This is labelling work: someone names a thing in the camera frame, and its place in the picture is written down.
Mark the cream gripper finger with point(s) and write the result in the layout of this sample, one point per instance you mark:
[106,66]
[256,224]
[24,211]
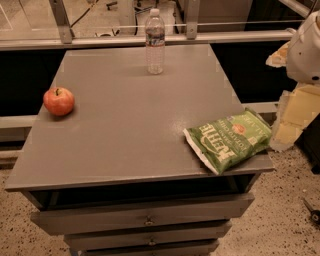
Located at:
[278,58]
[295,111]

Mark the green jalapeno chip bag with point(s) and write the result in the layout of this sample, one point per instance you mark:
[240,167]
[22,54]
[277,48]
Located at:
[225,142]

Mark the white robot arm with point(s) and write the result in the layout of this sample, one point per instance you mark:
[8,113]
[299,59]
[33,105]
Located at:
[301,58]

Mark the clear plastic water bottle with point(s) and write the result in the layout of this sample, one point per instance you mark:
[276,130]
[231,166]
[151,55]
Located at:
[155,42]

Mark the middle grey drawer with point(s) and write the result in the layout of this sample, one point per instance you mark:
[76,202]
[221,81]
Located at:
[149,236]

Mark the grey drawer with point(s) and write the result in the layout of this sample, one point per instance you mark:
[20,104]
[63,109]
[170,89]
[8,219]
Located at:
[139,215]
[149,236]
[190,248]

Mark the bottom grey drawer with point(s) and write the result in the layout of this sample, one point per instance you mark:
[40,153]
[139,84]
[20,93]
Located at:
[190,248]

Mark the grey drawer cabinet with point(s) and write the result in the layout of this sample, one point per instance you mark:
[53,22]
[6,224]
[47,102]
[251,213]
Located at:
[123,142]

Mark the red apple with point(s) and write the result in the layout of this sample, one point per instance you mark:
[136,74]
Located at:
[59,101]

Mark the grey metal railing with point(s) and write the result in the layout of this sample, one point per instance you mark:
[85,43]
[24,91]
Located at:
[67,24]

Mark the top grey drawer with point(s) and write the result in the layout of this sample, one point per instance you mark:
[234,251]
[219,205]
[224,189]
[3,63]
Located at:
[139,215]

